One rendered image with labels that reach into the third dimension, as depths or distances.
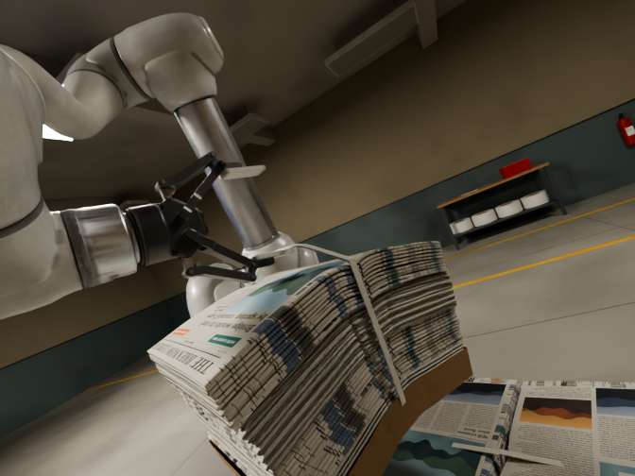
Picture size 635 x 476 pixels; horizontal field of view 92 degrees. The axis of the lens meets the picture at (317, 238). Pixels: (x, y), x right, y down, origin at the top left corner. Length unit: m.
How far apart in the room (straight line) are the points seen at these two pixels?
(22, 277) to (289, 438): 0.29
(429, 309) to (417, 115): 6.68
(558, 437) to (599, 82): 7.04
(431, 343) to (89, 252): 0.45
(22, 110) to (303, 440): 0.37
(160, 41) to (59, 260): 0.53
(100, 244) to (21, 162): 0.11
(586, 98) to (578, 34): 1.06
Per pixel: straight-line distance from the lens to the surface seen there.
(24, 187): 0.35
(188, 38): 0.80
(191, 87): 0.78
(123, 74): 0.82
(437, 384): 0.51
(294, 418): 0.35
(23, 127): 0.34
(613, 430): 0.64
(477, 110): 7.07
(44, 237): 0.38
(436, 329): 0.51
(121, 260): 0.40
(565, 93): 7.31
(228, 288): 0.87
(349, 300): 0.38
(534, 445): 0.62
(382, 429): 0.43
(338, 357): 0.37
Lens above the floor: 1.23
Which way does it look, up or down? level
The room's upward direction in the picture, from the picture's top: 23 degrees counter-clockwise
